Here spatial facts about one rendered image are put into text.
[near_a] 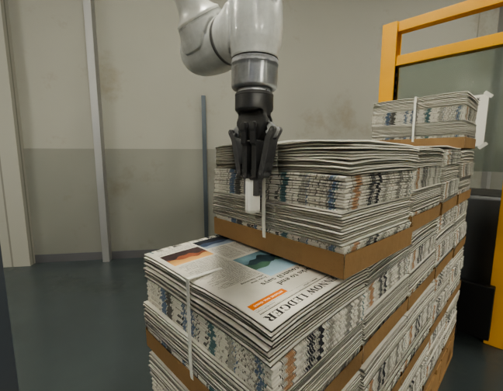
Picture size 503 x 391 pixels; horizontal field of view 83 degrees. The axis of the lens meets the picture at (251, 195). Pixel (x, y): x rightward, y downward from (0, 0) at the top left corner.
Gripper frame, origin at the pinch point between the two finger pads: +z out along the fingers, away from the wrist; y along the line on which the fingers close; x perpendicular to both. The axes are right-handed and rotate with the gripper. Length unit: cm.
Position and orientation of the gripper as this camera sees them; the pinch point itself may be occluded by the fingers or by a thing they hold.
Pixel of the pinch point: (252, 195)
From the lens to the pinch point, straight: 57.8
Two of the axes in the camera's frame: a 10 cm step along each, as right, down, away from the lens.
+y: -7.1, -1.0, 7.0
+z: -0.1, 9.9, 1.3
